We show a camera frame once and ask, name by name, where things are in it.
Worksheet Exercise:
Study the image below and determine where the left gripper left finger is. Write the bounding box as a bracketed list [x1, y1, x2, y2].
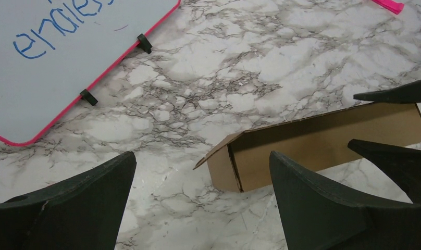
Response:
[0, 152, 137, 249]

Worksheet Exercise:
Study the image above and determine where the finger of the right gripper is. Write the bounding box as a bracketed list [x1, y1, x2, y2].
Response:
[353, 80, 421, 104]
[348, 139, 421, 204]

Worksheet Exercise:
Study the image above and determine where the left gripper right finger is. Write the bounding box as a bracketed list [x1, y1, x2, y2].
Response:
[269, 151, 421, 249]

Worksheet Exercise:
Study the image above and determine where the brown cardboard box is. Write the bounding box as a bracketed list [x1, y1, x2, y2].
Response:
[197, 103, 421, 193]

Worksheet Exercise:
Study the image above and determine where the pink highlighter marker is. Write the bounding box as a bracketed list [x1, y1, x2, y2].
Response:
[372, 0, 405, 15]

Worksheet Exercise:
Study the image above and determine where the pink framed whiteboard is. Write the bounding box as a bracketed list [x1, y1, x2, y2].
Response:
[0, 1, 180, 146]

